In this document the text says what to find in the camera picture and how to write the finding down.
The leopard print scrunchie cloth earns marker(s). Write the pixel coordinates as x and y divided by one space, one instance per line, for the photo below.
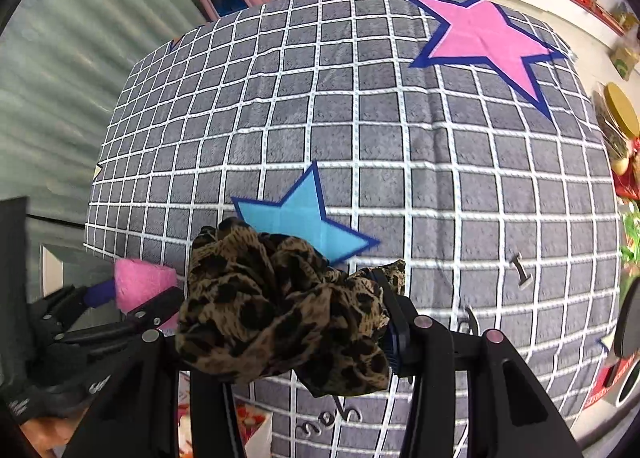
259 305

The white cardboard storage box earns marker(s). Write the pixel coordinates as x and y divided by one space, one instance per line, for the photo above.
61 267

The green pleated curtain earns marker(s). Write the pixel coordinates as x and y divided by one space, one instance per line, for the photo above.
63 65

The pink foam sponge block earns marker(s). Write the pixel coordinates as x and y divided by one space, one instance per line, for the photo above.
137 281

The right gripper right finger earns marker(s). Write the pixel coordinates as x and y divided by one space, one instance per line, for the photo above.
396 338

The printed paper sheet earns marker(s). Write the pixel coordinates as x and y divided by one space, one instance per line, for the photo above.
213 422

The grey checked star rug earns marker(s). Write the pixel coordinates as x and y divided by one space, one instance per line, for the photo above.
501 208

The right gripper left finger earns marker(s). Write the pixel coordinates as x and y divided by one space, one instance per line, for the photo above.
184 371

